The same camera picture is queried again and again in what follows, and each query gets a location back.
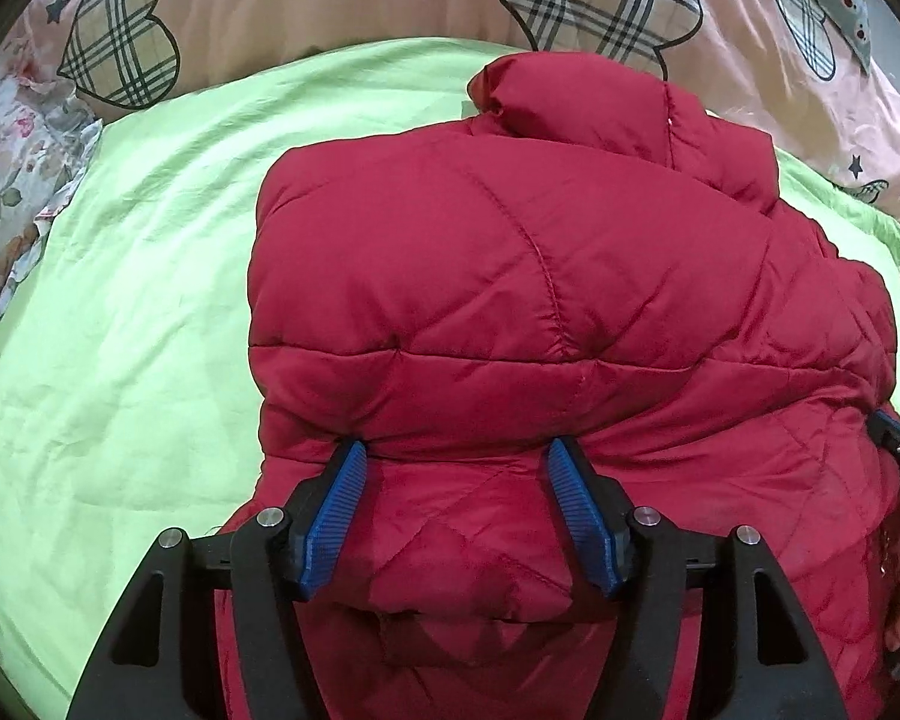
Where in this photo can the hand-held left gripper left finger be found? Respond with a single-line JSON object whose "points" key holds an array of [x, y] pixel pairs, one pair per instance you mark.
{"points": [[331, 517]]}

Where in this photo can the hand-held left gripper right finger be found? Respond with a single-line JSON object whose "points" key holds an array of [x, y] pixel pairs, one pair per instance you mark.
{"points": [[585, 517]]}

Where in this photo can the red quilted puffer jacket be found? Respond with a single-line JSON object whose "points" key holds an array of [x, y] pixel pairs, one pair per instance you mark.
{"points": [[495, 277]]}

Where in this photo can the light green bed sheet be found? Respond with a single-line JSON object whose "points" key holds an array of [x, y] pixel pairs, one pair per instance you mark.
{"points": [[135, 315]]}

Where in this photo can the floral ruffled pillow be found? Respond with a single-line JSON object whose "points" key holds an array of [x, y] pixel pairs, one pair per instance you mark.
{"points": [[7, 165]]}

